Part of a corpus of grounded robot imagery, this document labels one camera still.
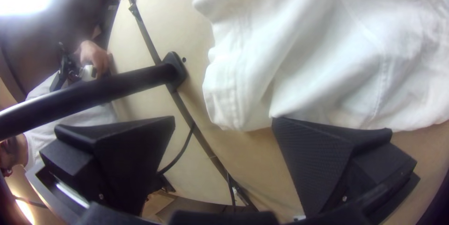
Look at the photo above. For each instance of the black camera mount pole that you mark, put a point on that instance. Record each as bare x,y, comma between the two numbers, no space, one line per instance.
105,88

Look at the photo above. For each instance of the person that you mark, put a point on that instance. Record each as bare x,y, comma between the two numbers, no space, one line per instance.
70,123

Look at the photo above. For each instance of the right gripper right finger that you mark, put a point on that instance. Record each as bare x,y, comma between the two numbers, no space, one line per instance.
315,162

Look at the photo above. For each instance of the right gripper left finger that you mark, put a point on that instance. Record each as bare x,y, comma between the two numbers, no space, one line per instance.
122,162

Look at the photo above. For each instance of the white t-shirt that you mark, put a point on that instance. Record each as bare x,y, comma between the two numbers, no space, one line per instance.
315,60

